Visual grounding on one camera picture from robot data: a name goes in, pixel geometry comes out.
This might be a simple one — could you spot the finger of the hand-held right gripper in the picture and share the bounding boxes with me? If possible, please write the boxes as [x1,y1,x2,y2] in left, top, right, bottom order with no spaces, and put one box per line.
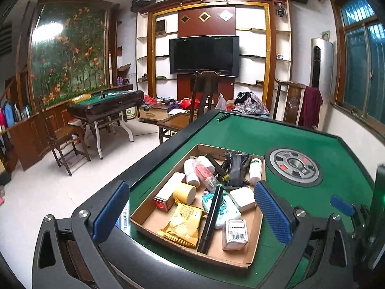
[330,195,361,217]

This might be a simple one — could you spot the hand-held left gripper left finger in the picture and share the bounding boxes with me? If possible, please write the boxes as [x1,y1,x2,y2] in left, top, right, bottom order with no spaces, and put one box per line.
[32,181,130,289]

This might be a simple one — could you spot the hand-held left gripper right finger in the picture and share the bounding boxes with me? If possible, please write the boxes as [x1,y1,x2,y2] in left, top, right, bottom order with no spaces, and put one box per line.
[253,181,351,289]

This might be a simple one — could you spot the white charger adapter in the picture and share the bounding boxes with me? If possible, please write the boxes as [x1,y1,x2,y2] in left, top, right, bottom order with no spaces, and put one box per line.
[230,187,257,213]

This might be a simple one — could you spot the shallow cardboard box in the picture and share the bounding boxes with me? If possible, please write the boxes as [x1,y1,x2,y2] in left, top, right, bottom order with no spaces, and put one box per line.
[131,144,267,269]

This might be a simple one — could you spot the white box barcode label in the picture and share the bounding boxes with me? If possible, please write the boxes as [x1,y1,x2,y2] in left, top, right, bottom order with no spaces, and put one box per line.
[222,218,250,251]

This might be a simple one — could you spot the light blue tissue pack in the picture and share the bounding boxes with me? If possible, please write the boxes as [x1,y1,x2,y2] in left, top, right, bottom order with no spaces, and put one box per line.
[201,190,243,229]

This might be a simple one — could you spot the white bottle green label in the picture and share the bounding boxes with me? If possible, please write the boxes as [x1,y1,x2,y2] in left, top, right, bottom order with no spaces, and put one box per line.
[248,158,263,185]

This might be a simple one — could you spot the black marker green cap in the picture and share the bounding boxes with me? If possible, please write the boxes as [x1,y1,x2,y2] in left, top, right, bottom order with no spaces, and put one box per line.
[197,184,225,254]

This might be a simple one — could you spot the silver box red end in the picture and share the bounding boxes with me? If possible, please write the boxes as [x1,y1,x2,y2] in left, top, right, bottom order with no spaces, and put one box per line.
[153,171,187,211]

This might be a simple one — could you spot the yellow snack packet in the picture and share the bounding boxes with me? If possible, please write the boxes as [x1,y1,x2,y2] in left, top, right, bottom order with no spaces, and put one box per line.
[158,202,206,249]

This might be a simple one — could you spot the yellow capped round container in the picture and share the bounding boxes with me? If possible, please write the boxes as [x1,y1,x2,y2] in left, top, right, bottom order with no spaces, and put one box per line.
[174,182,197,204]

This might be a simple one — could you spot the red item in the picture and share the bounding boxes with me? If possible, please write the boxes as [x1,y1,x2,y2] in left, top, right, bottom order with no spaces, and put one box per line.
[195,161,219,191]

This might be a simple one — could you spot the large white plastic bottle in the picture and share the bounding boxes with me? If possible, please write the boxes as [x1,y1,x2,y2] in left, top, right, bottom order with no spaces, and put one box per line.
[184,156,201,188]

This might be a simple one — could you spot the blue white card packet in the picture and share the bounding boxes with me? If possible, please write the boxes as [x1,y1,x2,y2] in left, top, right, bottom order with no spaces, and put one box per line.
[122,206,131,235]

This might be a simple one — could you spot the round grey table centre disc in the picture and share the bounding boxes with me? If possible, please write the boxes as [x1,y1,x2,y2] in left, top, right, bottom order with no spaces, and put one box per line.
[264,147,324,187]

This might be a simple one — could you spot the green felt mahjong table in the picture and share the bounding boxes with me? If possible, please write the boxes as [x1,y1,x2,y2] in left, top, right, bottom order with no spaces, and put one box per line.
[99,110,385,289]

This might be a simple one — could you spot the slatted wooden chair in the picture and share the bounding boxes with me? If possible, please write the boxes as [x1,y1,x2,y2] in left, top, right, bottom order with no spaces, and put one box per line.
[36,96,91,177]

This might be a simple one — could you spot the maroon garment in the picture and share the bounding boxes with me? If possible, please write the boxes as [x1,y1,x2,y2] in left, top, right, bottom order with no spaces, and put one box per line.
[298,86,324,128]

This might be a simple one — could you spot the low wooden cabinet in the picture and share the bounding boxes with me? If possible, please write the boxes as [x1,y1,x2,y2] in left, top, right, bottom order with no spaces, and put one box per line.
[138,102,181,124]

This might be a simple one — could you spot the floral cloth bag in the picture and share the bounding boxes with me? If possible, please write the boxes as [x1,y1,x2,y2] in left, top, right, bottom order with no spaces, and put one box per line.
[234,91,270,115]

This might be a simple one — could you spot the brown coffee table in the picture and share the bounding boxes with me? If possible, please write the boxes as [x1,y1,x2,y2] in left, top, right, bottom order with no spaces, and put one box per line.
[156,113,193,143]

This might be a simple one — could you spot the light wooden armchair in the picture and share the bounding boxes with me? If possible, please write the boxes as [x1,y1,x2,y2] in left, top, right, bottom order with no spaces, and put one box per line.
[272,79,307,125]

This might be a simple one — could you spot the folding mahjong table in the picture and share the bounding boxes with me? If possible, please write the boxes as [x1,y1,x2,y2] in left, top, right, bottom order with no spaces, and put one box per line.
[67,90,145,160]

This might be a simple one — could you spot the wooden framed window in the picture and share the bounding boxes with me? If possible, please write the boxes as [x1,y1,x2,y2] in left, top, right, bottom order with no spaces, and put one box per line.
[331,0,385,130]

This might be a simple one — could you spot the silver standing air conditioner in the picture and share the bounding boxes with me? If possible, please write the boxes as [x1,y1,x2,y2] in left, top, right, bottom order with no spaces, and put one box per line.
[310,37,334,104]

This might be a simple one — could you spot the dark wooden chair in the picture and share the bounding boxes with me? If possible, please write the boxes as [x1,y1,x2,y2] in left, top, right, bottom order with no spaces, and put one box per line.
[189,71,221,124]

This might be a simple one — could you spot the black flat screen television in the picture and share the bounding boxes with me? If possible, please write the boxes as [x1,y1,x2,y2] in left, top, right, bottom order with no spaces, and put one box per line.
[168,35,240,78]

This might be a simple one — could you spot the wooden television wall unit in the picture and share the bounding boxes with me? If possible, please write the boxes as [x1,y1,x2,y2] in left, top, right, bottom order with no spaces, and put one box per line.
[135,0,292,118]

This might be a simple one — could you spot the flower wall picture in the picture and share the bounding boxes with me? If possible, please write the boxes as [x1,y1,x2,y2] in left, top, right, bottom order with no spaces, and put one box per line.
[28,3,110,106]

